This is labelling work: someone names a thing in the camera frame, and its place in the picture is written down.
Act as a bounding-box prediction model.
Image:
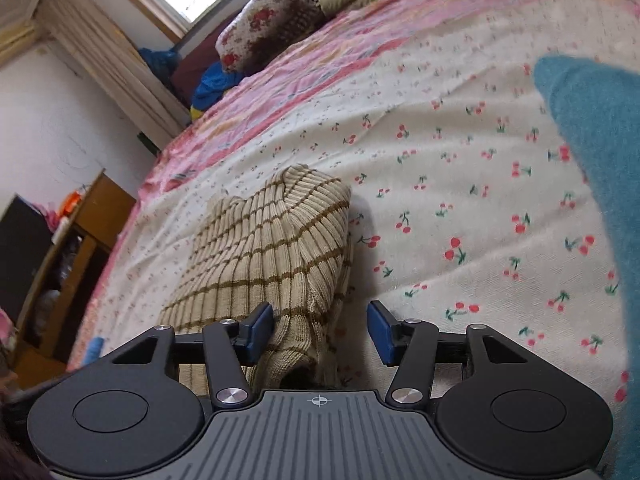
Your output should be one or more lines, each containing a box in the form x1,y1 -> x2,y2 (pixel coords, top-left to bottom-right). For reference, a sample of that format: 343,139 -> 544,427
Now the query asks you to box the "white cherry print bed sheet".
65,7 -> 640,480

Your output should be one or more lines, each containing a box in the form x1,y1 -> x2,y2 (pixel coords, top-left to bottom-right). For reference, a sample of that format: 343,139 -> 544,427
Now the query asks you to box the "beige curtain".
37,0 -> 188,151

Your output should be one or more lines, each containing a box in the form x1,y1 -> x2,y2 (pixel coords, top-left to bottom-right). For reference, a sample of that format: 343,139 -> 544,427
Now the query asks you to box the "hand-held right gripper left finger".
111,301 -> 276,408

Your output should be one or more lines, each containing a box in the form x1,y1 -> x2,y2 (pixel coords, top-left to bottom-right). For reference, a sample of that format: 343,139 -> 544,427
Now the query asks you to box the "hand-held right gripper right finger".
366,300 -> 521,406

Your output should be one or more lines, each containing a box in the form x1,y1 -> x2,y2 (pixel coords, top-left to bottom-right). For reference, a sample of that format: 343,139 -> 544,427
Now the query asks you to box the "beige air conditioner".
0,10 -> 41,63

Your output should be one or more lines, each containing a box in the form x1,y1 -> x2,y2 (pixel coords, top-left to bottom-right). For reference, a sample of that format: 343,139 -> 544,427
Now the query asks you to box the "beige striped ribbed sweater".
159,164 -> 353,396

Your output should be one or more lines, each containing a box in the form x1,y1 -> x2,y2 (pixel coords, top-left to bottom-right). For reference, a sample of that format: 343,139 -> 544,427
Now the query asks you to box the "black monitor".
0,195 -> 56,321

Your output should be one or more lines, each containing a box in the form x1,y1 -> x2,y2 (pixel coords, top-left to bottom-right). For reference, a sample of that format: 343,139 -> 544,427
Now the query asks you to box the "orange toy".
57,189 -> 86,218

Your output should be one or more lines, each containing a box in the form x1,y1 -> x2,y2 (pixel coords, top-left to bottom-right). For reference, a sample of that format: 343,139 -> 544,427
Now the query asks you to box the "maroon headboard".
170,0 -> 361,106

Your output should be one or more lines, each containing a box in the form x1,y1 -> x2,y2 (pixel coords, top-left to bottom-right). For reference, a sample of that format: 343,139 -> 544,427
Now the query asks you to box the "pink patchwork quilt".
65,0 -> 640,371

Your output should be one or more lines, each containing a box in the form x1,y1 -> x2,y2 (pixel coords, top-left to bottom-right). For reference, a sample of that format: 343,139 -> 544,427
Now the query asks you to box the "floral pillow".
216,0 -> 323,76

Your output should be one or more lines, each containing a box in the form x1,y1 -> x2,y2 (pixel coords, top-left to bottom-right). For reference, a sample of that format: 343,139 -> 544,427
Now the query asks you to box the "teal fuzzy garment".
532,55 -> 640,480

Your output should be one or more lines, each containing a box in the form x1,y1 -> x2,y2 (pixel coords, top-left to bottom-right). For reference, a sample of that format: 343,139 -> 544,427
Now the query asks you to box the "blue plastic bag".
137,46 -> 181,78

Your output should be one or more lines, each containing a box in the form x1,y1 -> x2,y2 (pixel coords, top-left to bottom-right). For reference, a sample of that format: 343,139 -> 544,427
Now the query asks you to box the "dark cloth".
0,375 -> 51,480

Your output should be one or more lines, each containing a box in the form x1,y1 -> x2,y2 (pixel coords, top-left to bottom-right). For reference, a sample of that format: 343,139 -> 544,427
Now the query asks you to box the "brown wooden cabinet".
0,169 -> 138,376

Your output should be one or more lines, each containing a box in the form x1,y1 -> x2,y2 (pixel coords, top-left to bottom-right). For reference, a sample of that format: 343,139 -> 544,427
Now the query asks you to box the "blue and yellow cloth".
190,60 -> 246,121

